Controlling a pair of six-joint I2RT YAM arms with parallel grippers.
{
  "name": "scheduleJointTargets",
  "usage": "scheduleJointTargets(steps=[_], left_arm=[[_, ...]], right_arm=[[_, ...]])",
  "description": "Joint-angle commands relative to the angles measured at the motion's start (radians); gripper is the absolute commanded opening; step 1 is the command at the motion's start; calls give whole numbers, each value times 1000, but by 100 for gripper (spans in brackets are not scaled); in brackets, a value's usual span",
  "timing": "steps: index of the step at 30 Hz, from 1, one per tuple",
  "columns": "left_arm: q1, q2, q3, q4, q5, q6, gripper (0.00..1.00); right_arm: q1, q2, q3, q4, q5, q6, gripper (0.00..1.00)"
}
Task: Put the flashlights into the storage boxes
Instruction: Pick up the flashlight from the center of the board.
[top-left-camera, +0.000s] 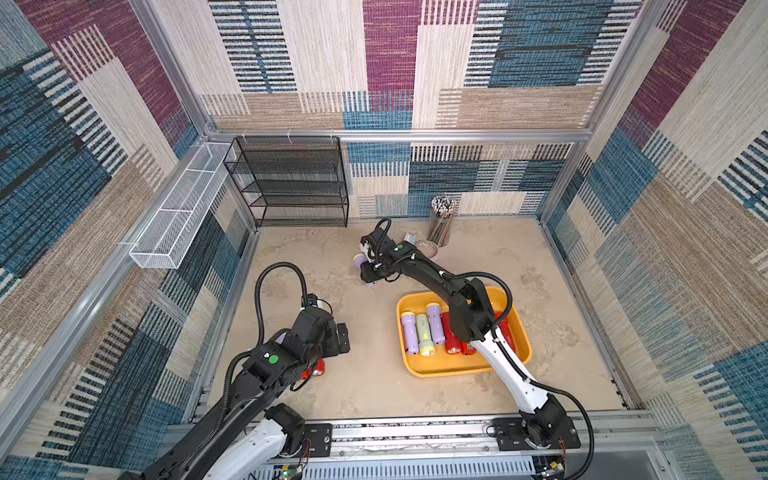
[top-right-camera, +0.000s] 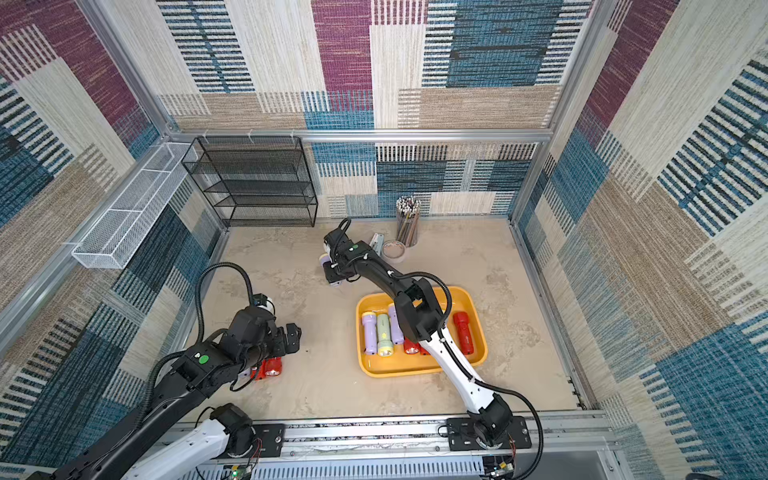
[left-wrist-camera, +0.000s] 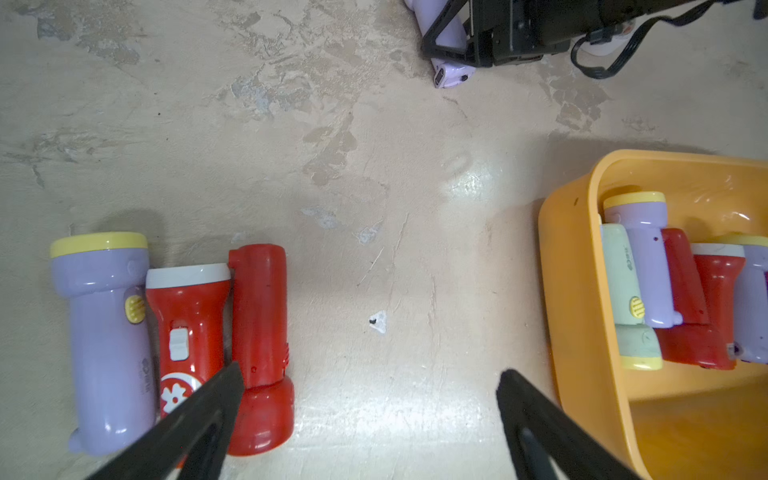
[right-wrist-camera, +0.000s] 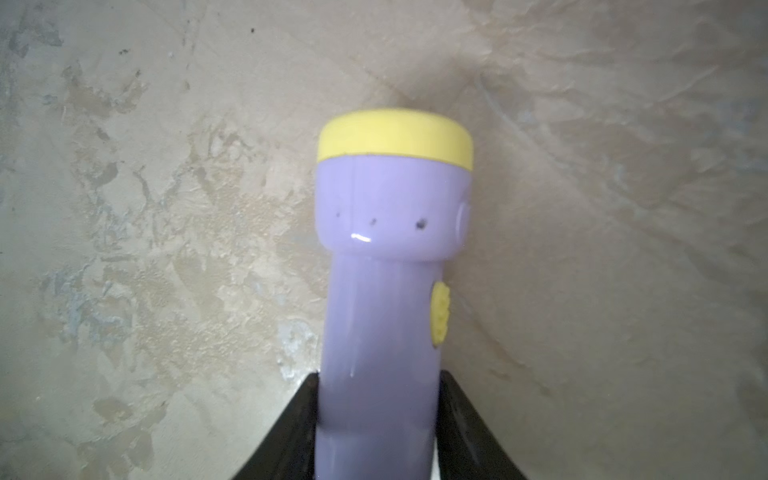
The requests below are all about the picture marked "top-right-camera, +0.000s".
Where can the mint green flashlight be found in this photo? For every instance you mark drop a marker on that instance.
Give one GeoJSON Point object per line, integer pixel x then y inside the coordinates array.
{"type": "Point", "coordinates": [385, 345]}

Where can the black mesh shelf rack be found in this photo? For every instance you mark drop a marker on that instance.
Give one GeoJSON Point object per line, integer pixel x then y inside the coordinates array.
{"type": "Point", "coordinates": [254, 181]}

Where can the red flashlight white rim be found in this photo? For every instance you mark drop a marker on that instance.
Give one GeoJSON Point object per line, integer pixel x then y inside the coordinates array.
{"type": "Point", "coordinates": [461, 321]}

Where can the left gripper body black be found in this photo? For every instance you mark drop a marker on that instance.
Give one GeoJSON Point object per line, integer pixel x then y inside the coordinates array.
{"type": "Point", "coordinates": [275, 345]}

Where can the all red flashlight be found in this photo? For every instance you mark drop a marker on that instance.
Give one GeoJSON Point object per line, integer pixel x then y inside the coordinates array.
{"type": "Point", "coordinates": [411, 348]}

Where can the light blue stapler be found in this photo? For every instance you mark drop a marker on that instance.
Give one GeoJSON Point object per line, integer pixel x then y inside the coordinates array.
{"type": "Point", "coordinates": [376, 243]}

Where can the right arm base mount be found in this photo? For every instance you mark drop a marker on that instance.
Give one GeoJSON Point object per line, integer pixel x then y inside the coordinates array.
{"type": "Point", "coordinates": [467, 434]}

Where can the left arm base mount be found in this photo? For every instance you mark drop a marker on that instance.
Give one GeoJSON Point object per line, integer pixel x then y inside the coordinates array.
{"type": "Point", "coordinates": [258, 440]}

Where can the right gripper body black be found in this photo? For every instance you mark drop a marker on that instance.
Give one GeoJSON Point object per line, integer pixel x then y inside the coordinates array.
{"type": "Point", "coordinates": [334, 264]}

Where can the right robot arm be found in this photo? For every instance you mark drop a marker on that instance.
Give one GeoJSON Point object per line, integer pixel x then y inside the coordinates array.
{"type": "Point", "coordinates": [483, 403]}

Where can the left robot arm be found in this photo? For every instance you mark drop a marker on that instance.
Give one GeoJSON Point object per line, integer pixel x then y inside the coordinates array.
{"type": "Point", "coordinates": [178, 384]}

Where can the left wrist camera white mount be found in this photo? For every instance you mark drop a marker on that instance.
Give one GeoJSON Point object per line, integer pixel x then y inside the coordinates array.
{"type": "Point", "coordinates": [264, 302]}

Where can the yellow plastic tray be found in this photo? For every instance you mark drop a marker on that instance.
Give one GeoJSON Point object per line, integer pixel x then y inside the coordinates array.
{"type": "Point", "coordinates": [427, 321]}

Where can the white wire wall basket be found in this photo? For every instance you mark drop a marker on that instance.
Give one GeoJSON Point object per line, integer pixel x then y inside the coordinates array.
{"type": "Point", "coordinates": [118, 233]}

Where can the white tape roll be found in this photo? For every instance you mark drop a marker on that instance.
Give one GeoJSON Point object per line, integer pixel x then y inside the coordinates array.
{"type": "Point", "coordinates": [393, 251]}

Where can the purple flashlight yellow rim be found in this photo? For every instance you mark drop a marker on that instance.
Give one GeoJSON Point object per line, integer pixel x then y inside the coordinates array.
{"type": "Point", "coordinates": [396, 331]}

